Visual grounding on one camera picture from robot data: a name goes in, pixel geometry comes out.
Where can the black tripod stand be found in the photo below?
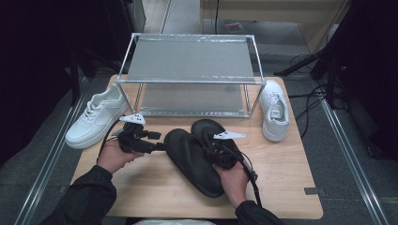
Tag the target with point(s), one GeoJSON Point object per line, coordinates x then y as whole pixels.
{"type": "Point", "coordinates": [300, 64]}

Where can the metal frame shoe rack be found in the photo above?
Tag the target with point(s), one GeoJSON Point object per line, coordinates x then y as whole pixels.
{"type": "Point", "coordinates": [187, 59]}

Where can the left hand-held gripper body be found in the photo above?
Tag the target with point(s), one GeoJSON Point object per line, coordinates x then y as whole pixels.
{"type": "Point", "coordinates": [133, 137]}

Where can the person's right hand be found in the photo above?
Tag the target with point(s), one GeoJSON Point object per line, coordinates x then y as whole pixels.
{"type": "Point", "coordinates": [233, 184]}

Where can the red and black floor item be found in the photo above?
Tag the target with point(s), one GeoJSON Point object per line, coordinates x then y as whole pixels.
{"type": "Point", "coordinates": [234, 26]}

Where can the metal floor rail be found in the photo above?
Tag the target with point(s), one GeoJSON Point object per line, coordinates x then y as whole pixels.
{"type": "Point", "coordinates": [353, 162]}
{"type": "Point", "coordinates": [47, 162]}

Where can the dark curtain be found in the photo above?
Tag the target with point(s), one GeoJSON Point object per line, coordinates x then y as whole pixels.
{"type": "Point", "coordinates": [372, 62]}
{"type": "Point", "coordinates": [40, 62]}

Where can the black slipper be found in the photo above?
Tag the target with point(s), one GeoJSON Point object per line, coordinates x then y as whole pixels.
{"type": "Point", "coordinates": [194, 165]}
{"type": "Point", "coordinates": [206, 128]}

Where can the white sneaker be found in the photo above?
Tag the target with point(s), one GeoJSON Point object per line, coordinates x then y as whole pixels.
{"type": "Point", "coordinates": [275, 123]}
{"type": "Point", "coordinates": [94, 125]}

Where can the beige wooden cabinet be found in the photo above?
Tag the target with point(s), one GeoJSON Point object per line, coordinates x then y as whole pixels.
{"type": "Point", "coordinates": [275, 11]}

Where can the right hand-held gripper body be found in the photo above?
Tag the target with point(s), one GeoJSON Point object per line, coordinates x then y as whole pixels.
{"type": "Point", "coordinates": [220, 153]}

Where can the person's left hand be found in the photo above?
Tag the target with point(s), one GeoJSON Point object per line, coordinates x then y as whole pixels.
{"type": "Point", "coordinates": [114, 157]}

